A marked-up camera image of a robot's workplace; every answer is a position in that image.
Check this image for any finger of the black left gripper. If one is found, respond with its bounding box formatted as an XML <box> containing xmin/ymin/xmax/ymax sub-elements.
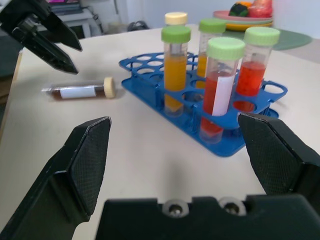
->
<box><xmin>46</xmin><ymin>11</ymin><xmax>83</xmax><ymax>53</ymax></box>
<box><xmin>11</xmin><ymin>21</ymin><xmax>79</xmax><ymax>76</ymax></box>

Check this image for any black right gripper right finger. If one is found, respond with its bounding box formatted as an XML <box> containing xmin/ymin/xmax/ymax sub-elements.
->
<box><xmin>237</xmin><ymin>112</ymin><xmax>320</xmax><ymax>201</ymax></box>

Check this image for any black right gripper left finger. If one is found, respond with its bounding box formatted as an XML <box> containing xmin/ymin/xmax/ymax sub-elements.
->
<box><xmin>0</xmin><ymin>116</ymin><xmax>112</xmax><ymax>240</ymax></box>

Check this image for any brown test tube cream cap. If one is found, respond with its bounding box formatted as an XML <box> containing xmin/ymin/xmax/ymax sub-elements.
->
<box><xmin>41</xmin><ymin>76</ymin><xmax>116</xmax><ymax>101</ymax></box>

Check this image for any blue test tube rack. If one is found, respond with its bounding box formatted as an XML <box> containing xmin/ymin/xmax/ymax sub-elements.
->
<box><xmin>118</xmin><ymin>51</ymin><xmax>288</xmax><ymax>158</ymax></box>

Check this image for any red labelled test tube green cap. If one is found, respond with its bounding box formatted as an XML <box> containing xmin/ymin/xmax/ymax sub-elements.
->
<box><xmin>199</xmin><ymin>36</ymin><xmax>246</xmax><ymax>145</ymax></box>

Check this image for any cream capped test tube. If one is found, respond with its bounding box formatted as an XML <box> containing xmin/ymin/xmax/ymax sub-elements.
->
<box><xmin>164</xmin><ymin>11</ymin><xmax>188</xmax><ymax>28</ymax></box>

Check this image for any yellow test tube green cap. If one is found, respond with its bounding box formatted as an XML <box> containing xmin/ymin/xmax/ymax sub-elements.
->
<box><xmin>161</xmin><ymin>25</ymin><xmax>192</xmax><ymax>118</ymax></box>
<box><xmin>196</xmin><ymin>18</ymin><xmax>227</xmax><ymax>90</ymax></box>

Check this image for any stack of books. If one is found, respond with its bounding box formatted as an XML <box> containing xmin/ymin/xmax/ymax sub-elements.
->
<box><xmin>48</xmin><ymin>0</ymin><xmax>84</xmax><ymax>16</ymax></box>

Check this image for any green round table mat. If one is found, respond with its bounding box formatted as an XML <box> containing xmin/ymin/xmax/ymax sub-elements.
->
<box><xmin>221</xmin><ymin>27</ymin><xmax>313</xmax><ymax>51</ymax></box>

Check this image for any pink plate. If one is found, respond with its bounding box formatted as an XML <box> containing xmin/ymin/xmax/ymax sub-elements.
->
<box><xmin>212</xmin><ymin>10</ymin><xmax>273</xmax><ymax>25</ymax></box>

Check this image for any red fruit in net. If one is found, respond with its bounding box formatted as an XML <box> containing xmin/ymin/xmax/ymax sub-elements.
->
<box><xmin>247</xmin><ymin>0</ymin><xmax>273</xmax><ymax>18</ymax></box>

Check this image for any black and green toy fruit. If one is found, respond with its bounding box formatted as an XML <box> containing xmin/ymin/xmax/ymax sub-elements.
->
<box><xmin>229</xmin><ymin>2</ymin><xmax>250</xmax><ymax>18</ymax></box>

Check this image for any black cable bundle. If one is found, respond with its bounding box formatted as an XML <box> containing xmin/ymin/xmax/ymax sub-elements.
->
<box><xmin>127</xmin><ymin>20</ymin><xmax>151</xmax><ymax>31</ymax></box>

